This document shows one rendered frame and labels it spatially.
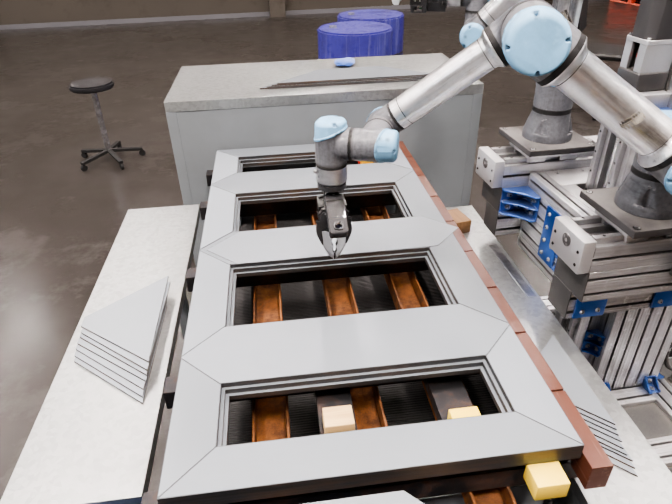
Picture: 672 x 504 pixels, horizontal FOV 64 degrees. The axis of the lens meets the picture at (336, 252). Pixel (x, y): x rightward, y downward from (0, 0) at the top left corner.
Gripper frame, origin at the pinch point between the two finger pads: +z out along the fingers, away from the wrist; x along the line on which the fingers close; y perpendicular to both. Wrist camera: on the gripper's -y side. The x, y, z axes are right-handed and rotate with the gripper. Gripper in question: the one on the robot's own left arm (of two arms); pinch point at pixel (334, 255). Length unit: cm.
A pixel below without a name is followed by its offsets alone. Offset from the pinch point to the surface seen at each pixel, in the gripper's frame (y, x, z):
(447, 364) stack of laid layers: -35.8, -19.6, 7.0
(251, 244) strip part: 18.6, 22.2, 5.8
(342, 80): 110, -17, -16
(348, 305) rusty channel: 7.5, -4.5, 22.8
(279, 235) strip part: 22.5, 13.9, 5.8
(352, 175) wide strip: 62, -14, 6
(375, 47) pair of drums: 304, -69, 11
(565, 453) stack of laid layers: -60, -34, 7
